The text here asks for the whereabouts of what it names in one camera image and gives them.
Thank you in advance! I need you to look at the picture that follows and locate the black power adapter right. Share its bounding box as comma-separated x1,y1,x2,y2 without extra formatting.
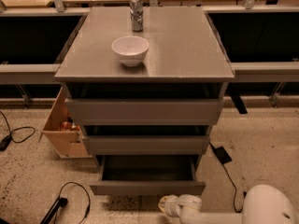
213,147,232,164

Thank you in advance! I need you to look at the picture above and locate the grey right rail beam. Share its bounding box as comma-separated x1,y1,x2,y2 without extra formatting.
231,62,299,83

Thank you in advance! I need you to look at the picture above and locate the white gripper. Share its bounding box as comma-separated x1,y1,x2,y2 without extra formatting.
158,194,202,217

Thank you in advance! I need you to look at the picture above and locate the grey top drawer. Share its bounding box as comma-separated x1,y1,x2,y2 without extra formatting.
64,83,225,127

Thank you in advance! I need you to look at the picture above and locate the black looped cable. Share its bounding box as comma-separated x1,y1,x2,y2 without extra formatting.
53,181,92,224

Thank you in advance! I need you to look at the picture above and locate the grey rail beam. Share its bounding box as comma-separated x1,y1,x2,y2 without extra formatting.
0,64,60,85
231,62,299,83

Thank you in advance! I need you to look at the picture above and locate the black bar tool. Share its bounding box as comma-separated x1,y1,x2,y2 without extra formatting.
40,197,68,224

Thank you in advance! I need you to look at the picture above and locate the black adapter left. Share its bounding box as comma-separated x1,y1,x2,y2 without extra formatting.
0,134,12,151

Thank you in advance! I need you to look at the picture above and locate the silver drink can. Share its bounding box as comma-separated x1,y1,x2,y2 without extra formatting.
129,0,143,32

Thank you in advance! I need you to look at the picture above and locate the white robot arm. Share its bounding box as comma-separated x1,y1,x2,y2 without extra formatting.
158,185,299,224

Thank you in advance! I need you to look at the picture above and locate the white ceramic bowl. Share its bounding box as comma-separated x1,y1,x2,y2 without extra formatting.
111,35,150,66

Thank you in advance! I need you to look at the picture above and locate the grey drawer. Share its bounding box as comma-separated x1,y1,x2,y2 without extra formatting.
90,155,206,196
83,125,209,155
64,83,225,127

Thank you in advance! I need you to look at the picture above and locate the grey drawer cabinet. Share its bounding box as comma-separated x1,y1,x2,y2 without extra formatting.
54,6,235,170

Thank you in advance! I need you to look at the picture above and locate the grey left rail beam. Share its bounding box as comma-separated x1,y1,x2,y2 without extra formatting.
0,64,60,85

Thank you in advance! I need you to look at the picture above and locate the grey middle drawer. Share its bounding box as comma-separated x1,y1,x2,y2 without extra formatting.
83,125,209,155

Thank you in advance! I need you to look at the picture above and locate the black cable right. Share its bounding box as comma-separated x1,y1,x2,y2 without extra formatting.
208,142,247,214

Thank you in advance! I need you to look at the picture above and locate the black cable left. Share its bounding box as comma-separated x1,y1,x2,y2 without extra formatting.
0,109,37,144

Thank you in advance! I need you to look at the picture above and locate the cardboard box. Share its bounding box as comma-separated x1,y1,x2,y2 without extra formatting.
42,90,89,158

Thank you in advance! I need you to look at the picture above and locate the grey bottom drawer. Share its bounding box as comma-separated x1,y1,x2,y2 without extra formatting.
90,155,206,196

